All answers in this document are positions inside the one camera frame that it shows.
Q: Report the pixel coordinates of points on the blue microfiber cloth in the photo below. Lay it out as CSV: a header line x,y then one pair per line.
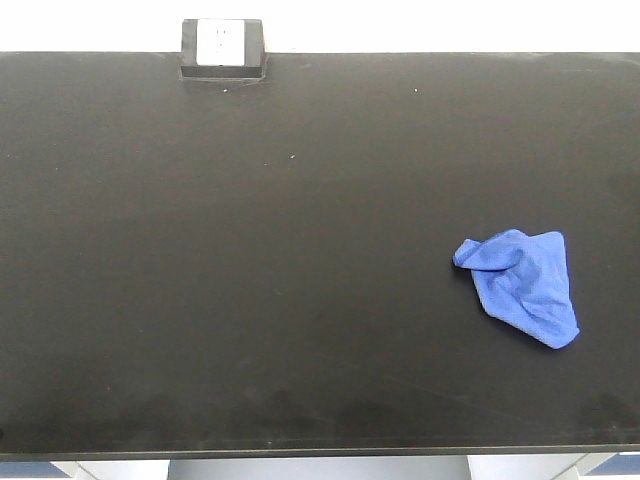
x,y
523,281

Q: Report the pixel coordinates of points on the black socket box white outlet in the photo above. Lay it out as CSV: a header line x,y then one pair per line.
x,y
222,49

